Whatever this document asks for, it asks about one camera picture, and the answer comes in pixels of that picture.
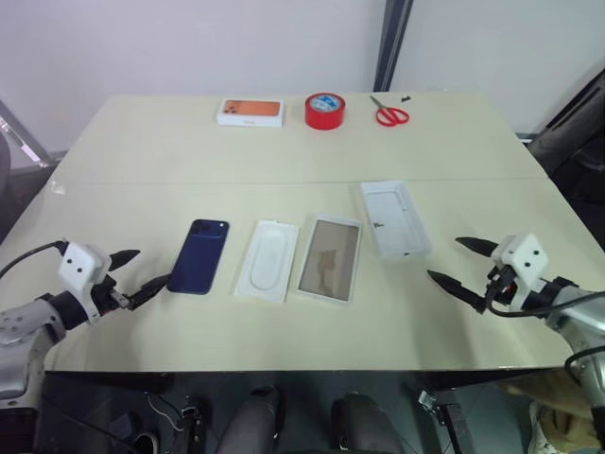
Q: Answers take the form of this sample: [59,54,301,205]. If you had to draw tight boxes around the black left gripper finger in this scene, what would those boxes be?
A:
[108,249,142,273]
[126,274,174,311]

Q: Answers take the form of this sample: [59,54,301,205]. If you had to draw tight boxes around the dark vertical window frame post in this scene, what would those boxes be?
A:
[371,0,415,93]

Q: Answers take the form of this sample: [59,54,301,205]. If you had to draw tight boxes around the dark rounded leg shape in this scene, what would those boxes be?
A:
[330,392,407,454]
[216,384,286,454]

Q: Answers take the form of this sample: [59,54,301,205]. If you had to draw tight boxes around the white box lid with brown inside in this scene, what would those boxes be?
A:
[295,212,364,304]

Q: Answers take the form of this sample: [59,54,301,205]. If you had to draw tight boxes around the white phone box orange print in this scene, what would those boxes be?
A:
[216,97,286,129]

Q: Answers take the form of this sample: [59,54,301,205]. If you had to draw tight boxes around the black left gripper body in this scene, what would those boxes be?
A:
[88,276,134,319]

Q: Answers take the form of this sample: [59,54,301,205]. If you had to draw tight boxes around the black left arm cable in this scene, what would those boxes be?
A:
[0,241,68,280]

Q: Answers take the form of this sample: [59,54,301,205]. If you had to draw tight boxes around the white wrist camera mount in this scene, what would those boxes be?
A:
[58,242,112,324]
[491,233,550,311]

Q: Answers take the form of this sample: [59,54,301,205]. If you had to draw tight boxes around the metal rack frame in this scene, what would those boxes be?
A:
[0,97,53,169]

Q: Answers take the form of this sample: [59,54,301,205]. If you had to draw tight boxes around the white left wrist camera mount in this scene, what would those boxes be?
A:
[58,242,112,324]

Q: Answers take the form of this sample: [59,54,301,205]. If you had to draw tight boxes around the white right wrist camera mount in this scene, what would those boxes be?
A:
[491,233,550,311]

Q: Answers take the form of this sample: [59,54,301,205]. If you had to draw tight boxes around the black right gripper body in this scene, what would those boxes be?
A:
[482,264,516,305]

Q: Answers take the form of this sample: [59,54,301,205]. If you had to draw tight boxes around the dark rounded left leg shape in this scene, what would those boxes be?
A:
[216,384,286,454]

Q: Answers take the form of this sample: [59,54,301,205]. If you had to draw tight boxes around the red adhesive tape roll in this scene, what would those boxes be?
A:
[303,92,348,131]

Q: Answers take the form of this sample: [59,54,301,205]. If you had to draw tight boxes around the white empty phone box base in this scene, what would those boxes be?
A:
[359,179,435,262]

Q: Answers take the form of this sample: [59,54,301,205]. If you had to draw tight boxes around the black office chair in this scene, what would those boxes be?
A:
[519,65,605,209]

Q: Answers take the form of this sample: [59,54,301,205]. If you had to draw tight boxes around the black table leg bracket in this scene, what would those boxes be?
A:
[417,389,467,454]

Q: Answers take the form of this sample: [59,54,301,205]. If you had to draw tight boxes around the dark rounded right leg shape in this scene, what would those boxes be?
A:
[330,392,407,454]

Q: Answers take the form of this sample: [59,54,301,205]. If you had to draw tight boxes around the dark blue smartphone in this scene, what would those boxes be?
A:
[165,218,231,296]

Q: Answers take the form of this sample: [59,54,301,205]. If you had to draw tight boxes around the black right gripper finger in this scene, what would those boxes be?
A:
[426,269,488,315]
[455,236,500,259]

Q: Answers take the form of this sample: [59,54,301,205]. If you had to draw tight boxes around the red handled scissors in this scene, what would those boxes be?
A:
[369,95,410,128]

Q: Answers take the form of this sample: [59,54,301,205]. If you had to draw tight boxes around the white moulded paper insert tray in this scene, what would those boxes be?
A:
[233,218,301,304]

